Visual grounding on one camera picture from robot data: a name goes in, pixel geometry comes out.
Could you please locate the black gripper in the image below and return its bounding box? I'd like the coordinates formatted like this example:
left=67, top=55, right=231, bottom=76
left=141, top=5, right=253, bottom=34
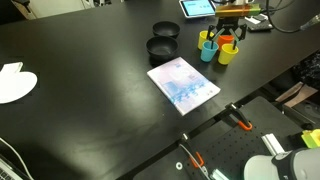
left=206, top=17, right=247, bottom=50

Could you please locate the white and blue paperback book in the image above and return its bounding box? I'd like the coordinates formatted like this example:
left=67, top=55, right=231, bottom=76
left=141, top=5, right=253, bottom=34
left=147, top=57, right=221, bottom=116

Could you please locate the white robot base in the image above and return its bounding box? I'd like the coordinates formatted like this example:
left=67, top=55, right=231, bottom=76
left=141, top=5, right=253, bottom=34
left=243, top=148, right=320, bottom=180

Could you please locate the orange plastic cup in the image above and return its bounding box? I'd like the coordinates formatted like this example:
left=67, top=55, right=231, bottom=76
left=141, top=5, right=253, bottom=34
left=217, top=35, right=234, bottom=49

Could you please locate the front yellow plastic cup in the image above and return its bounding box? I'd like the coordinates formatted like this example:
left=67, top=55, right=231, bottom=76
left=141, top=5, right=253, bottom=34
left=218, top=44, right=239, bottom=65

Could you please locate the yellow plastic cup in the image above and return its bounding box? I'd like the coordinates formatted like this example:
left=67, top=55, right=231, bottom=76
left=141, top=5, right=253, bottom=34
left=218, top=44, right=239, bottom=65
left=198, top=30, right=214, bottom=50

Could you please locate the rear yellow plastic cup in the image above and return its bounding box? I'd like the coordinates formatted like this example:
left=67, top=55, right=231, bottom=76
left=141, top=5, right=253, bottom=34
left=198, top=30, right=214, bottom=50

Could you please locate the blue plastic cup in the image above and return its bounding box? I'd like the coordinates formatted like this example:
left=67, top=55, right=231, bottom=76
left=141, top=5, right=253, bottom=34
left=200, top=41, right=219, bottom=62

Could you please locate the black remote control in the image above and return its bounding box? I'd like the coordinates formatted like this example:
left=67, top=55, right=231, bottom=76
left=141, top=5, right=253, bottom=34
left=248, top=23, right=273, bottom=33

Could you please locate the white tablet with lit screen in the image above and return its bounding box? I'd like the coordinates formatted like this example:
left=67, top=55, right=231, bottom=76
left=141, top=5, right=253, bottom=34
left=179, top=0, right=215, bottom=19

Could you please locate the far black bowl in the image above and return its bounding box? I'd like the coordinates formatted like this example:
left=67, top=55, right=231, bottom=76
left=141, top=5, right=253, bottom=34
left=152, top=21, right=180, bottom=38

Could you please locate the black bowl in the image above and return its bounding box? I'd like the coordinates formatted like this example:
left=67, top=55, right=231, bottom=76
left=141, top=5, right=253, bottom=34
left=146, top=36, right=178, bottom=60
left=152, top=21, right=180, bottom=38

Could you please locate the near black bowl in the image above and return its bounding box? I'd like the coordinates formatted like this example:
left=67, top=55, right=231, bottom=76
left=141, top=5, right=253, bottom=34
left=146, top=36, right=178, bottom=60

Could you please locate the right black orange clamp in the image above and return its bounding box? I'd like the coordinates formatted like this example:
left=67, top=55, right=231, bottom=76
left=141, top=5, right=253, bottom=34
left=225, top=103, right=252, bottom=131

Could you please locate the black orange clamp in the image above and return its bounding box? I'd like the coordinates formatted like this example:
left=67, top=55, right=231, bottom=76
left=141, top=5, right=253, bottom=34
left=225, top=103, right=252, bottom=131
left=179, top=133, right=210, bottom=180

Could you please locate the black perforated breadboard plate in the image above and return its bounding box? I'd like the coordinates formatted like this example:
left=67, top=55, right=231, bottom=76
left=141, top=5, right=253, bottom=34
left=134, top=97, right=302, bottom=180

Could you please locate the left black orange clamp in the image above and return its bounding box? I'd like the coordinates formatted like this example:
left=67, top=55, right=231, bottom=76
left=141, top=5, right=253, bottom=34
left=179, top=133, right=210, bottom=180

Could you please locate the yellow green block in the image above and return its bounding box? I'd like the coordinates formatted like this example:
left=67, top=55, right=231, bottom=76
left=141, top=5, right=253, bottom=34
left=301, top=129, right=320, bottom=148

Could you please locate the white paper cutout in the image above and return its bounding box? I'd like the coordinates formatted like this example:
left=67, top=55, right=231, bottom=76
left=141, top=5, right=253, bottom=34
left=0, top=62, right=38, bottom=104

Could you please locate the silver laptop corner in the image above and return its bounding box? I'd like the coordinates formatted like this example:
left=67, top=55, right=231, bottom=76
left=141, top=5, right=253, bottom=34
left=0, top=155, right=30, bottom=180

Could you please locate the black cable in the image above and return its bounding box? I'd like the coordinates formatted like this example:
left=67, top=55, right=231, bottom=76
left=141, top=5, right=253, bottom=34
left=264, top=0, right=320, bottom=34

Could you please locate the silver aluminium bracket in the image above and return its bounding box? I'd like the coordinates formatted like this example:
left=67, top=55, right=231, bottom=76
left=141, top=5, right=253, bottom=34
left=261, top=133, right=285, bottom=156

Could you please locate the white cable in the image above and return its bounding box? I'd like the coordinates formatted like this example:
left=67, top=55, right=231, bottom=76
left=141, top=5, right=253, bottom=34
left=0, top=137, right=34, bottom=180

